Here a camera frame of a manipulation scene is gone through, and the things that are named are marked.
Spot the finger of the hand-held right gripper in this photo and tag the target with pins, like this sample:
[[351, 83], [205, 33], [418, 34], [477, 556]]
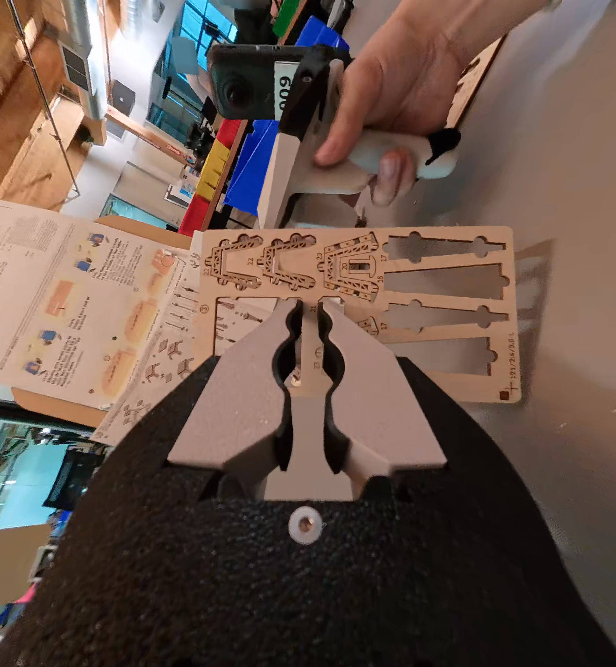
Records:
[[279, 177]]

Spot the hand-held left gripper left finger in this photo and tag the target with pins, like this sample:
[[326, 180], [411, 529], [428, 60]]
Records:
[[235, 406]]

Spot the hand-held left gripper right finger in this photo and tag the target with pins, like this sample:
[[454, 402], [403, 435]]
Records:
[[386, 406]]

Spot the wooden puzzle sheet with cutouts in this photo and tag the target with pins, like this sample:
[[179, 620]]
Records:
[[474, 388]]

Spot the grey desk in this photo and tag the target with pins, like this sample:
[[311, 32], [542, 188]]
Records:
[[589, 260]]

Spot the person's right hand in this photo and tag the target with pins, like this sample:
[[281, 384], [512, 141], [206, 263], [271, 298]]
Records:
[[401, 78]]

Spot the blue plastic bin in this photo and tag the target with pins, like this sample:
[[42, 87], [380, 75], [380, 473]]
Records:
[[245, 177], [321, 34]]

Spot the yellow plastic bin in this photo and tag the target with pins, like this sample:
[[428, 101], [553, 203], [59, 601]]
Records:
[[214, 166]]

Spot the green plastic bin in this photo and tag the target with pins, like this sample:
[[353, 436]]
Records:
[[287, 15]]

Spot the dark monitor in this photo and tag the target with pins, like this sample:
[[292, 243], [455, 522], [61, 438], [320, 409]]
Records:
[[73, 479]]

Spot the paper instruction sheet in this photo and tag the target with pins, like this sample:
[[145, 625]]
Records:
[[53, 292]]

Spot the black wall speaker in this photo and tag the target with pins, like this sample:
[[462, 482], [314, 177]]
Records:
[[123, 96]]

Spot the silver ventilation duct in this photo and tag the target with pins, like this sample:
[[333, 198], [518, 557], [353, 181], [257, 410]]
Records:
[[86, 31]]

